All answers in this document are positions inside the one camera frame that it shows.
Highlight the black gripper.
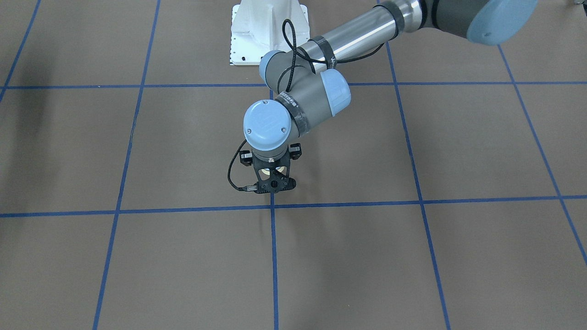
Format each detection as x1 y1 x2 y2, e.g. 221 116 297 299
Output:
239 143 302 171

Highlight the blue cream call bell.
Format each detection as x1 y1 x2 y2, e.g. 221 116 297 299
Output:
258 166 287 180

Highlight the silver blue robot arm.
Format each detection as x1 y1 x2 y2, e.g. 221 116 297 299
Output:
236 0 537 173

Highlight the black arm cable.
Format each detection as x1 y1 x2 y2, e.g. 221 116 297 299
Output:
227 19 388 192

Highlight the white central pedestal column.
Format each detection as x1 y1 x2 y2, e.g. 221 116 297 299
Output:
229 0 310 66

